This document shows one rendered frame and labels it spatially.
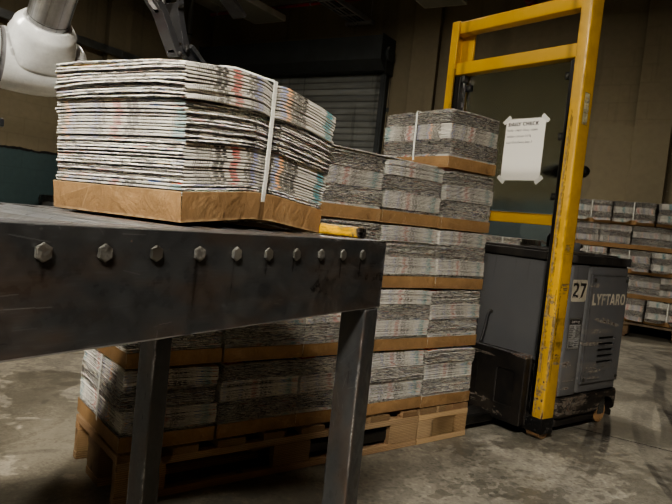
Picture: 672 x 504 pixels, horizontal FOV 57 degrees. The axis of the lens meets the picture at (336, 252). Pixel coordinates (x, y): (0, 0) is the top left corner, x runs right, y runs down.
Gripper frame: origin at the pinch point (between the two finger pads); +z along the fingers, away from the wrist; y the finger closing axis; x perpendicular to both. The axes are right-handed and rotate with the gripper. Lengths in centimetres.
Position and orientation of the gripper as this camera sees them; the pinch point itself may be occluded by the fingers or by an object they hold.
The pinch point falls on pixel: (221, 40)
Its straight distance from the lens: 118.5
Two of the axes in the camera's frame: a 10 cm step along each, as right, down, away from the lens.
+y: -3.4, 8.7, -3.5
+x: 8.5, 1.3, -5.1
